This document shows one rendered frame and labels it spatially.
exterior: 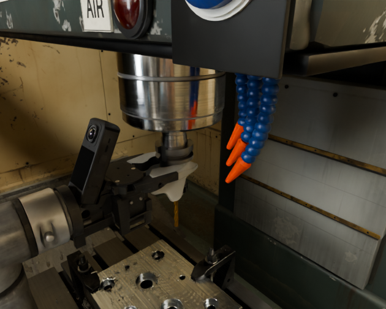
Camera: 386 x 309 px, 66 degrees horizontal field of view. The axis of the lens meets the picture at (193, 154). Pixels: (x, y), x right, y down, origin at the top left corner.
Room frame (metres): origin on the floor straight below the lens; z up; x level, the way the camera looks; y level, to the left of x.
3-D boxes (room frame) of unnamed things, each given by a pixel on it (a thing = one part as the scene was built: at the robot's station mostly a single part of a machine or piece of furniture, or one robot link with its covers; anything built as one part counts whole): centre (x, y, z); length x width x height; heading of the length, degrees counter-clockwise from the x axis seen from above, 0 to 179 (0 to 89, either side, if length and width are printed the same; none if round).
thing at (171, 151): (0.45, 0.03, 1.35); 0.06 x 0.06 x 0.03
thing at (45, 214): (0.31, 0.19, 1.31); 0.08 x 0.05 x 0.08; 41
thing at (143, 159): (0.46, 0.07, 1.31); 0.09 x 0.03 x 0.06; 144
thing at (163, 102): (0.45, 0.03, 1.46); 0.16 x 0.16 x 0.12
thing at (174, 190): (0.41, 0.03, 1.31); 0.09 x 0.03 x 0.06; 118
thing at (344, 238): (0.75, -0.30, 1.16); 0.48 x 0.05 x 0.51; 41
